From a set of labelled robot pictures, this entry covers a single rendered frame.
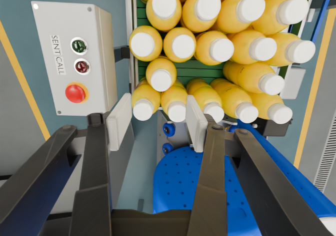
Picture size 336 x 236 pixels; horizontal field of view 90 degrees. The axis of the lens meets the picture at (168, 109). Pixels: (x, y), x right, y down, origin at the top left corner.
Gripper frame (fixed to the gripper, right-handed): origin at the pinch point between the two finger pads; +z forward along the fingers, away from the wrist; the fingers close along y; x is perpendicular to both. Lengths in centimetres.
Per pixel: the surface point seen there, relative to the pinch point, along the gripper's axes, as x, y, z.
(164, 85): -0.8, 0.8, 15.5
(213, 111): -5.8, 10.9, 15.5
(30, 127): -72, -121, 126
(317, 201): -48, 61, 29
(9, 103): -50, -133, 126
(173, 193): -24.1, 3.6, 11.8
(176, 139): -23.6, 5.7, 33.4
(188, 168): -24.1, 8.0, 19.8
